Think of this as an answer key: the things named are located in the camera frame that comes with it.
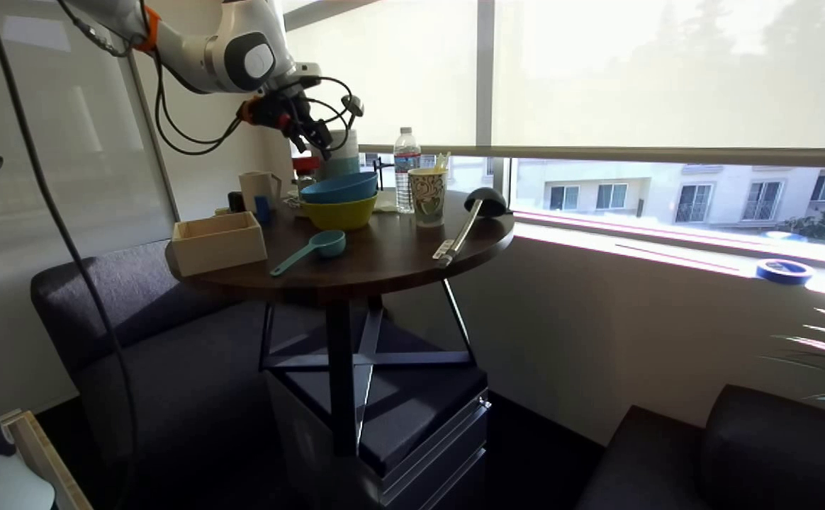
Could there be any blue dish on sill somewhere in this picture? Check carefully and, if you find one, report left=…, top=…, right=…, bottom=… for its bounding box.
left=755, top=255, right=815, bottom=288

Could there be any yellow bowl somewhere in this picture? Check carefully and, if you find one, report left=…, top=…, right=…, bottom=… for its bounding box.
left=296, top=194, right=381, bottom=235

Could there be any clear plastic water bottle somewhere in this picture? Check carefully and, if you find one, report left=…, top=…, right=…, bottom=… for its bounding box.
left=391, top=125, right=425, bottom=215

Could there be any white cup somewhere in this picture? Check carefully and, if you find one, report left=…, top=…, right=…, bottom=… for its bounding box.
left=324, top=126, right=363, bottom=163

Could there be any black ladle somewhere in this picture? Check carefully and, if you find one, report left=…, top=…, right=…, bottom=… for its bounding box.
left=432, top=184, right=511, bottom=265

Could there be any teal cup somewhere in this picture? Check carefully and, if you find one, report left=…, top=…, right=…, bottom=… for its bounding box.
left=316, top=153, right=363, bottom=184

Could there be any dark grey sofa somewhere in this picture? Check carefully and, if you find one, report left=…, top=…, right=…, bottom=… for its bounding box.
left=30, top=238, right=337, bottom=510

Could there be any white roller window shade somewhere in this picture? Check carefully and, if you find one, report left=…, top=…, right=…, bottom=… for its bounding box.
left=278, top=0, right=483, bottom=156
left=492, top=0, right=825, bottom=159

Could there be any blue bowl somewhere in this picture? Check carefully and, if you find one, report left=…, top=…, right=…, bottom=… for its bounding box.
left=297, top=169, right=381, bottom=205

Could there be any patterned paper cup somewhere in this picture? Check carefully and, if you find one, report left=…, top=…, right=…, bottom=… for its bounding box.
left=405, top=163, right=451, bottom=230

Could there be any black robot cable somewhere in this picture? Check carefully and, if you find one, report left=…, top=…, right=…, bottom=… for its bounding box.
left=0, top=0, right=146, bottom=510

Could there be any black utensil in cup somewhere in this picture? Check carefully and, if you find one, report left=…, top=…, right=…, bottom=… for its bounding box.
left=340, top=89, right=370, bottom=132

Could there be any light wooden frame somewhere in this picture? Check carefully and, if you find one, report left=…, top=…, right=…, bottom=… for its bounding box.
left=0, top=404, right=93, bottom=510

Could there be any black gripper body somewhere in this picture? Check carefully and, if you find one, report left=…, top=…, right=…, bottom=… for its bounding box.
left=239, top=84, right=333, bottom=147

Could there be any black leather chair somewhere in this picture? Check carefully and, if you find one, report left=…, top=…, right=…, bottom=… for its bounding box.
left=574, top=383, right=825, bottom=510

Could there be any blue block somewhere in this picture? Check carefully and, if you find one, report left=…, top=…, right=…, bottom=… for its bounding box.
left=253, top=191, right=278, bottom=230

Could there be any round dark wooden table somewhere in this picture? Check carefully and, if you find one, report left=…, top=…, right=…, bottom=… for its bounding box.
left=164, top=190, right=520, bottom=462

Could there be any light wooden box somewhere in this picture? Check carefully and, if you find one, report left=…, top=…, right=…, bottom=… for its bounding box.
left=164, top=210, right=269, bottom=281

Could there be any teal plastic spoon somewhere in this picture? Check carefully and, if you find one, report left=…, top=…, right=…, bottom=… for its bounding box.
left=266, top=230, right=350, bottom=281

